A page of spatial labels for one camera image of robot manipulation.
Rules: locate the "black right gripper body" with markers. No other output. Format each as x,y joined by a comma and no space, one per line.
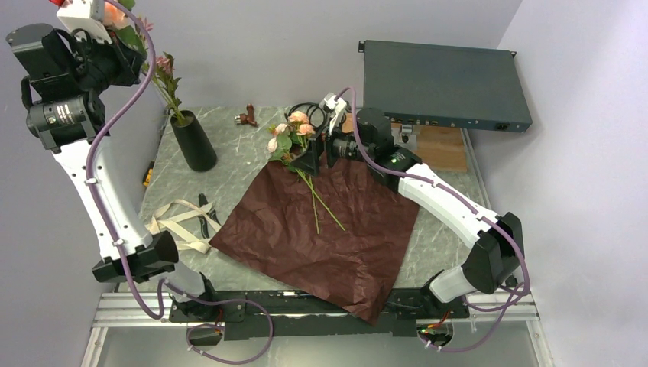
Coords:
345,145

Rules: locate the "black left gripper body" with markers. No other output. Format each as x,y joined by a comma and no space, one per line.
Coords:
100,64

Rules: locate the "red flower bouquet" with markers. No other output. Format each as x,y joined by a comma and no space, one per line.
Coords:
297,145

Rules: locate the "peach flower stem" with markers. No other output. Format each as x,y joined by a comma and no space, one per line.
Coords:
129,33

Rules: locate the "pink flower stem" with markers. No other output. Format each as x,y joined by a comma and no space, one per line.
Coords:
167,84

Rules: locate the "dark red wrapping paper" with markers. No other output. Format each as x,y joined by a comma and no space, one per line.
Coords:
342,239

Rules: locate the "beige ribbon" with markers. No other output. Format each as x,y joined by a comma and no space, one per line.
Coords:
186,240

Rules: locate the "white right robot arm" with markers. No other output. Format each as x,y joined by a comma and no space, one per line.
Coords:
495,242

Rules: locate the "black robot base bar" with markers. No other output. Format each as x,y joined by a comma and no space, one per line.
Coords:
296,313

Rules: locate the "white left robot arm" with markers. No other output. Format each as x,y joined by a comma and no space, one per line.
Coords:
66,74

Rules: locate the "black cone vase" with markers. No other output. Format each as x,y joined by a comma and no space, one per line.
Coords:
193,141

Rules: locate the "brown small figurine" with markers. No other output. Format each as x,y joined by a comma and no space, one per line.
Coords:
247,118

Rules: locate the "wooden board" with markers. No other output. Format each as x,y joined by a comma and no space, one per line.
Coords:
442,149

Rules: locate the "yellow tool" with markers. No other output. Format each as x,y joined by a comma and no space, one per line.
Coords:
146,179

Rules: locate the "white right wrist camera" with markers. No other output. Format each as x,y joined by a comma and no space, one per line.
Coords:
335,109

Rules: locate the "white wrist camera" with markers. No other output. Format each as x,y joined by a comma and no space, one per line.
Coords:
335,109
87,20

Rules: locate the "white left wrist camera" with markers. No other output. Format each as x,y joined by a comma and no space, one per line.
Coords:
87,20

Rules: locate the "metal switch stand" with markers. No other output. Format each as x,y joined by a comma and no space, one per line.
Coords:
407,136

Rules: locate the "dark green network switch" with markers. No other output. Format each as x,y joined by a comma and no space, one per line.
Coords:
446,86

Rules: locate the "aluminium frame rail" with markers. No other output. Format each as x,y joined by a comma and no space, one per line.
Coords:
122,310

